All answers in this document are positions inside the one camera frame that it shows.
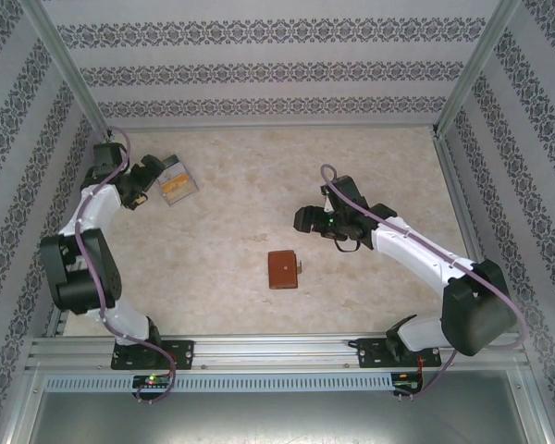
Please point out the aluminium rear bar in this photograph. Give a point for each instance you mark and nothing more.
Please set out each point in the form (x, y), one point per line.
(273, 128)

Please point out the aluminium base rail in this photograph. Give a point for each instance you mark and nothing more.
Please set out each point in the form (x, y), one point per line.
(268, 351)

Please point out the aluminium side rail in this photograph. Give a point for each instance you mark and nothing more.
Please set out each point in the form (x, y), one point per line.
(464, 208)
(57, 324)

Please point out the gold VIP card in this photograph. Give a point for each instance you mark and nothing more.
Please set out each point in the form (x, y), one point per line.
(178, 187)

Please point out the brown leather card holder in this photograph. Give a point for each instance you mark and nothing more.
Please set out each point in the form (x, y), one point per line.
(282, 270)

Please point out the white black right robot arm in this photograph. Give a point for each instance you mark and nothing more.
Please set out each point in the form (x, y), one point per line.
(416, 250)

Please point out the aluminium frame post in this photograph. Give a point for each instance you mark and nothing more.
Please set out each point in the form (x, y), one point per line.
(74, 69)
(476, 65)
(20, 407)
(538, 407)

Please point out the small controller board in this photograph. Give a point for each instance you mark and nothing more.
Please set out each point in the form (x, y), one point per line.
(152, 381)
(409, 384)

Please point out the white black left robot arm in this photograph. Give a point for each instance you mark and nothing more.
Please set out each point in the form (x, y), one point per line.
(92, 213)

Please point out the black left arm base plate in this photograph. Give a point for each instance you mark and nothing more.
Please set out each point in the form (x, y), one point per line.
(180, 353)

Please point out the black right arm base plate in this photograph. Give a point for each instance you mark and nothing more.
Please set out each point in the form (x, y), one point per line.
(370, 353)

